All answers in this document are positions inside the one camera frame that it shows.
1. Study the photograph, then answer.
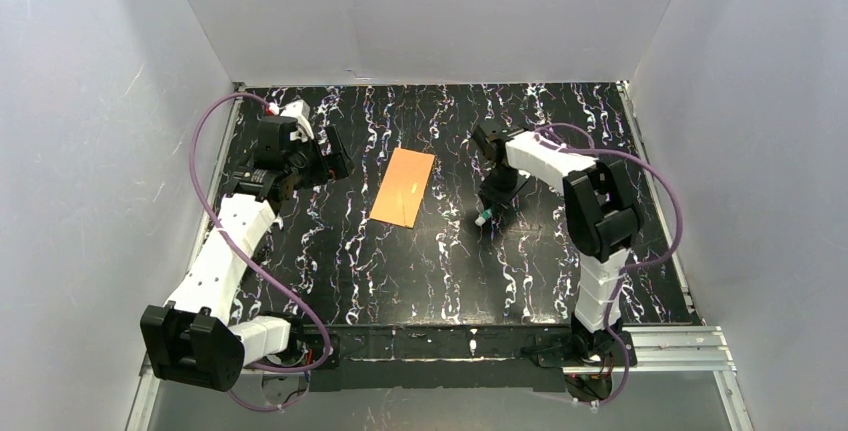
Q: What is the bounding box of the green white glue stick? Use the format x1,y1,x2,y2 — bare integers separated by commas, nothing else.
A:
474,209,493,227

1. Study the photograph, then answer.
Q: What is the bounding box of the brown paper envelope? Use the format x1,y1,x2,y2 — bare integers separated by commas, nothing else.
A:
369,148,435,228

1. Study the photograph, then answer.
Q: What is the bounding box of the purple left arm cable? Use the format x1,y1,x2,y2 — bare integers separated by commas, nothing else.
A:
189,91,335,414

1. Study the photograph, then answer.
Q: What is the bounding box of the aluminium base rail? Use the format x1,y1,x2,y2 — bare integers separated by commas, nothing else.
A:
141,322,735,389

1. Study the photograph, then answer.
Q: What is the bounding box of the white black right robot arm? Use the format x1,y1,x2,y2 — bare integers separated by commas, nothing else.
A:
472,120,642,336

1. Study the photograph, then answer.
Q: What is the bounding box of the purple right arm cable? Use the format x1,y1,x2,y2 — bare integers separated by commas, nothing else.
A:
533,123,684,409

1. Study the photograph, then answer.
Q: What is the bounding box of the silver open-end wrench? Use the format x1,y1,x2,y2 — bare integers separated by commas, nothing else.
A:
269,215,284,231

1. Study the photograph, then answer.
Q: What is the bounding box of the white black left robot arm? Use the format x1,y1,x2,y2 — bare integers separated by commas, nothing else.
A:
140,116,351,391

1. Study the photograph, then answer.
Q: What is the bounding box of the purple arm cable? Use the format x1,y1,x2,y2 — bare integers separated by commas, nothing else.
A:
533,123,684,409
189,91,335,414

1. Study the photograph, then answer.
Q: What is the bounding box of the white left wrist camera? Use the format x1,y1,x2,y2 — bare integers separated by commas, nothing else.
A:
266,99,315,142

